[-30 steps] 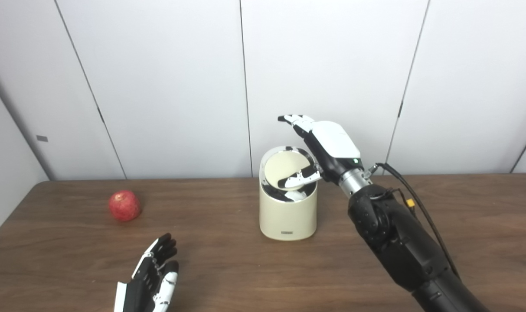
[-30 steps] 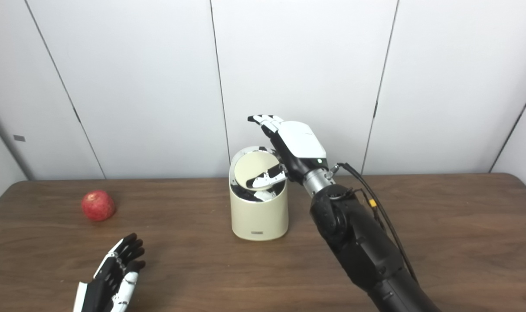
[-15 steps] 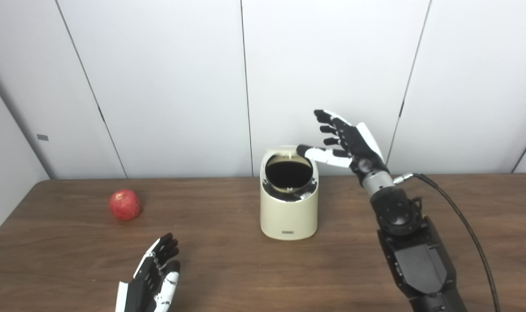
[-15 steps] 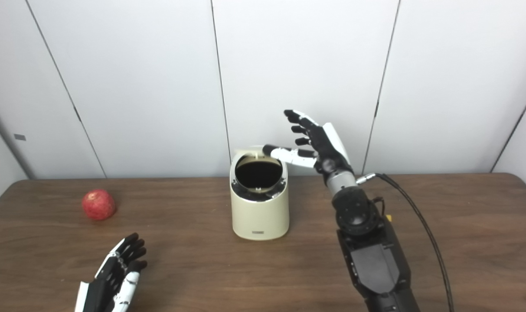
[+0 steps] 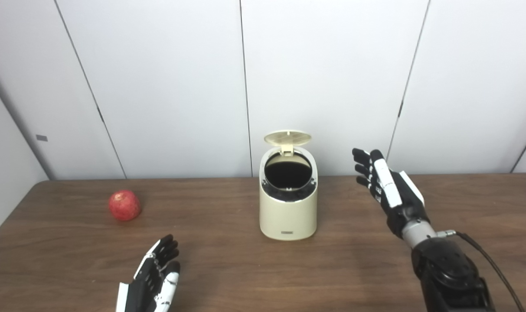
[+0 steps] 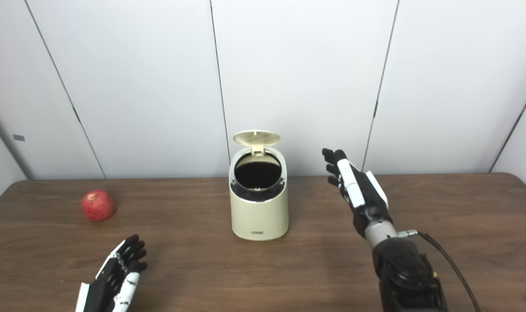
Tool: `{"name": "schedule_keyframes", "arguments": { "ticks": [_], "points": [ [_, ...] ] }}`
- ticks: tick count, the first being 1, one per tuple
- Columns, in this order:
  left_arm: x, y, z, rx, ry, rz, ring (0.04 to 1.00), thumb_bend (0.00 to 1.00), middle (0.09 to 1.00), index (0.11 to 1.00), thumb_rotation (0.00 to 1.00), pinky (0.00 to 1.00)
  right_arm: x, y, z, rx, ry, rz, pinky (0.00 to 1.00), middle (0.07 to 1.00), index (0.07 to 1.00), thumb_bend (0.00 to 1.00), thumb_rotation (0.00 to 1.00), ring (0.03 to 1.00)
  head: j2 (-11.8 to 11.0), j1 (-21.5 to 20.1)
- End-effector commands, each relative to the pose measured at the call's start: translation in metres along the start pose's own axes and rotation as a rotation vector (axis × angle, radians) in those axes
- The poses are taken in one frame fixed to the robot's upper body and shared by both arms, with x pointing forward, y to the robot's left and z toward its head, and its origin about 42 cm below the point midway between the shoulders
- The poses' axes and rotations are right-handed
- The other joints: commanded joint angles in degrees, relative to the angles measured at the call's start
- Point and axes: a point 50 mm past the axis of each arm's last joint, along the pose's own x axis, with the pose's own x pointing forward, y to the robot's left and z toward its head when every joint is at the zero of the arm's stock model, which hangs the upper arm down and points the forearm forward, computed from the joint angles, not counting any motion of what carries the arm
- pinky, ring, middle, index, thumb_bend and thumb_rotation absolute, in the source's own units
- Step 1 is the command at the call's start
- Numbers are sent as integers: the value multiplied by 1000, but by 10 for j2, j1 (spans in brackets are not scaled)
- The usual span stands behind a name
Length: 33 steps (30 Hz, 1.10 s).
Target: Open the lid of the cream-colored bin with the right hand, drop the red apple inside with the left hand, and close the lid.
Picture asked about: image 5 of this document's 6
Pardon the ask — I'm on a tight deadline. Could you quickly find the cream-colored bin body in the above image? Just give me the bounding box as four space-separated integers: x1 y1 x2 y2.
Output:
259 146 318 241

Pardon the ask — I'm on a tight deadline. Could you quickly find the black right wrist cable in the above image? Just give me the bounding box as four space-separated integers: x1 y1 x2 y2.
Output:
436 230 526 312

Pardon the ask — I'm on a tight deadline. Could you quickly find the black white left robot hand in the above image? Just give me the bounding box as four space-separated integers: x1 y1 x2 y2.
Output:
116 234 181 312

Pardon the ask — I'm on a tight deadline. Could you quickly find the red apple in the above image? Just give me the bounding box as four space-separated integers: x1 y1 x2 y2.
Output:
108 190 142 222

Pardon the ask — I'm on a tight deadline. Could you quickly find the cream round bin lid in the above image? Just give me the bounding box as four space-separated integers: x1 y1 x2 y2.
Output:
264 130 312 156

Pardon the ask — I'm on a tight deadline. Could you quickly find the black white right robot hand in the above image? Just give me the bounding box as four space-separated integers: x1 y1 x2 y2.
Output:
352 148 430 238

